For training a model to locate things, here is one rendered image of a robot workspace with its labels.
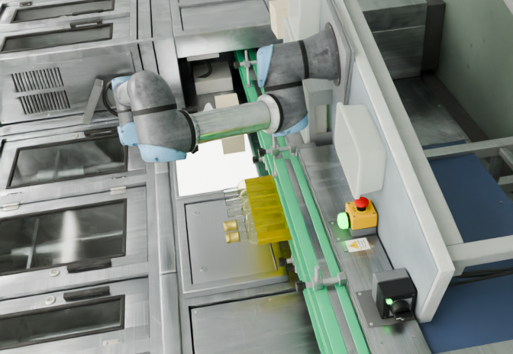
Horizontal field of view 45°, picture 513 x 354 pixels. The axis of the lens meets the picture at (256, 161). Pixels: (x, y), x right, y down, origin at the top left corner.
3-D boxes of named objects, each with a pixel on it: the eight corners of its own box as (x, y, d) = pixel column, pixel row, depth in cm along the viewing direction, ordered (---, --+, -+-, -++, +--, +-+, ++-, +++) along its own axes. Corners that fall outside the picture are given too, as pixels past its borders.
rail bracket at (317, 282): (344, 275, 160) (294, 284, 159) (345, 255, 156) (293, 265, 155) (349, 287, 157) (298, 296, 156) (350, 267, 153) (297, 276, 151)
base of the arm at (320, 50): (327, 17, 181) (294, 24, 181) (340, 53, 172) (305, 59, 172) (326, 55, 193) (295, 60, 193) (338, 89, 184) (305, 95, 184)
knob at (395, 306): (408, 310, 145) (412, 322, 142) (388, 313, 145) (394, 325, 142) (408, 298, 142) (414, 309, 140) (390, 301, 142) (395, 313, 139)
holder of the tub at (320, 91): (321, 131, 228) (300, 134, 227) (320, 65, 212) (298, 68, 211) (332, 158, 214) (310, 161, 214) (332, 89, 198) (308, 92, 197)
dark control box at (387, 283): (404, 288, 153) (371, 294, 152) (406, 266, 148) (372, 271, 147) (416, 314, 146) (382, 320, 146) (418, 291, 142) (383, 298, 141)
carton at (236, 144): (236, 93, 208) (214, 96, 208) (243, 127, 199) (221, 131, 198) (238, 117, 218) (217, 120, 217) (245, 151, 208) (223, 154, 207)
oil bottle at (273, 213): (307, 214, 205) (243, 223, 203) (306, 201, 202) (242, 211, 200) (311, 225, 201) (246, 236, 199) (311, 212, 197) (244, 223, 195)
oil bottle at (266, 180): (296, 182, 219) (237, 191, 217) (295, 169, 216) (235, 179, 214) (299, 192, 214) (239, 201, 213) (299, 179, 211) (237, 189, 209)
